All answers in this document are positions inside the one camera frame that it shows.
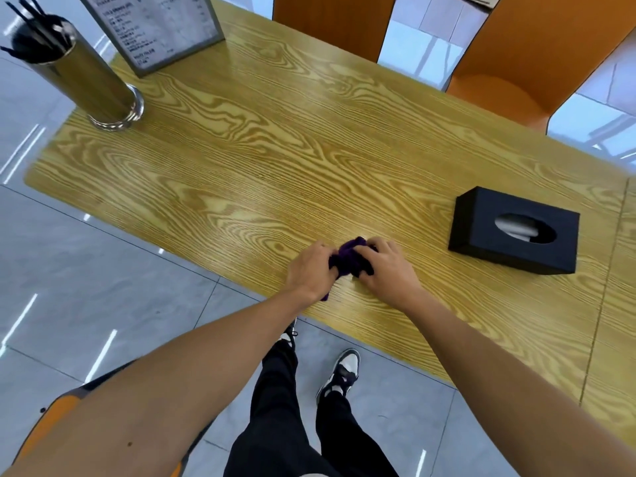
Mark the person's right hand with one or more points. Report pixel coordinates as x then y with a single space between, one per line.
392 278

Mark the person's left hand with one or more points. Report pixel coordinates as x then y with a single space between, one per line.
308 273

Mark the person's left fingers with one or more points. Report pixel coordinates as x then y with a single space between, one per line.
325 252

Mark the person's right thumb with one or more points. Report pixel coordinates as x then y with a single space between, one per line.
366 275

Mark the purple cloth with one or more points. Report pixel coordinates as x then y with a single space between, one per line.
350 260

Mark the person's right forearm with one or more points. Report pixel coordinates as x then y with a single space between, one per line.
512 392

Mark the person's left forearm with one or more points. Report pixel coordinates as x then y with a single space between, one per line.
164 392

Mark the person's left black-white shoe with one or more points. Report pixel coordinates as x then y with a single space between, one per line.
289 334

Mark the person's black-white shoe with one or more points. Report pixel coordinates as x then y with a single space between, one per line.
289 334
344 370

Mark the person's right black-white shoe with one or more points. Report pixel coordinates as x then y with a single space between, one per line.
344 370

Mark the black tissue box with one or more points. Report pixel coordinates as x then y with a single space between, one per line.
497 243

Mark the white tissue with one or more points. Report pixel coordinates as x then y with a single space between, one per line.
516 226

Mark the person's black trousers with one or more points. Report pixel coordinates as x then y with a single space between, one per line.
278 422

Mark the orange chair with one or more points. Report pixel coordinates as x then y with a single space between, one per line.
49 417
536 49
338 19

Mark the framed menu stand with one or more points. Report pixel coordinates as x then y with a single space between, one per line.
154 29

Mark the metal chopstick holder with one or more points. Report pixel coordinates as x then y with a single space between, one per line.
89 79

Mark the bunch of black chopsticks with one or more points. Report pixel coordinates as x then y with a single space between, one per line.
37 24

